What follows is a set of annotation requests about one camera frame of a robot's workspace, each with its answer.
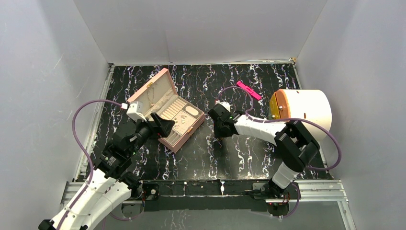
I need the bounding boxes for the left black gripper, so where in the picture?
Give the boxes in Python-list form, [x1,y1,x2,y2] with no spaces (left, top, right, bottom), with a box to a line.
[128,113,175,156]

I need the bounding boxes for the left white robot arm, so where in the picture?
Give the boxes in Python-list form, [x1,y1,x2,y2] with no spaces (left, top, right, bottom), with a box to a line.
[38,113,175,230]

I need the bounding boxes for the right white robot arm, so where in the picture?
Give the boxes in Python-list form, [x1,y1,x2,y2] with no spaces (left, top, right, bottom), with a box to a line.
[208,103,320,198]

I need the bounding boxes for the pink jewelry box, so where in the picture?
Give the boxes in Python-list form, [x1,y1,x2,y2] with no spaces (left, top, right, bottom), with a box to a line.
[127,68,204,153]

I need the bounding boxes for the pink plastic clip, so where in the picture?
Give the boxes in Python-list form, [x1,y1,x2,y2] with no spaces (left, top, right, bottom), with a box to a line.
[236,80,262,101]

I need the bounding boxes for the white cylinder with orange lid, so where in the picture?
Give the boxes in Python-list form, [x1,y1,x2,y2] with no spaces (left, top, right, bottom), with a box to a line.
[269,89,332,131]

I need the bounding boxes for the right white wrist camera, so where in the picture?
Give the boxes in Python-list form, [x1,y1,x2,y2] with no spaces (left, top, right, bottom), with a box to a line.
[215,100,230,112]

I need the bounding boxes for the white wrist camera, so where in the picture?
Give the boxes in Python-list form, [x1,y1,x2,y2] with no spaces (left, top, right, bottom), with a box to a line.
[126,101,146,122]
[215,100,230,112]

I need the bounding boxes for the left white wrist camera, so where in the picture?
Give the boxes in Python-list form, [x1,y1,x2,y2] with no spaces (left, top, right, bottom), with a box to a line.
[126,101,146,122]

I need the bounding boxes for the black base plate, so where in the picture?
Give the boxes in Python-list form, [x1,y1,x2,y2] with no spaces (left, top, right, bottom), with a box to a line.
[138,179,271,212]

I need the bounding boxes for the aluminium frame rail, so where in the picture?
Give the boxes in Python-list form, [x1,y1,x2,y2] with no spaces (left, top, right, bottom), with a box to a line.
[79,179,355,230]

